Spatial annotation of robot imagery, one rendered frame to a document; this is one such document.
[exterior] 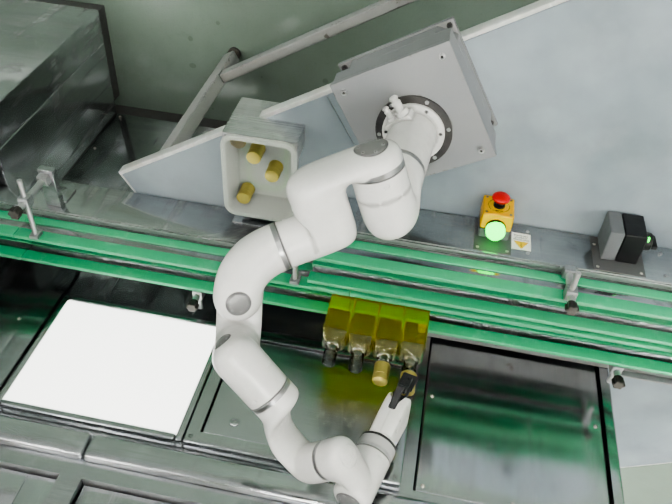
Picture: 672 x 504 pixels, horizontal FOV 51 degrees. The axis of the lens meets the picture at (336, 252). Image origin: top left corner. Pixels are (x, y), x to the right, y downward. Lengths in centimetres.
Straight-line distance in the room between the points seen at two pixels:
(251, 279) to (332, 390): 56
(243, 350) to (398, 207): 36
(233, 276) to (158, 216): 68
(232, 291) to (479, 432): 76
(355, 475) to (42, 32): 162
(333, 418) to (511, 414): 42
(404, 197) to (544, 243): 58
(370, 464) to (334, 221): 47
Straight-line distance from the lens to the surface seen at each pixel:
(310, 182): 112
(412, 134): 134
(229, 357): 121
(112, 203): 187
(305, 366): 168
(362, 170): 112
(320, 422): 159
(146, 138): 248
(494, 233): 160
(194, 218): 179
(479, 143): 144
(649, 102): 156
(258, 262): 116
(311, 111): 159
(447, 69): 137
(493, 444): 167
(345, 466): 129
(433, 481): 159
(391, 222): 118
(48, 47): 226
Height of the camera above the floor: 209
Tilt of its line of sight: 47 degrees down
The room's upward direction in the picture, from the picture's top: 164 degrees counter-clockwise
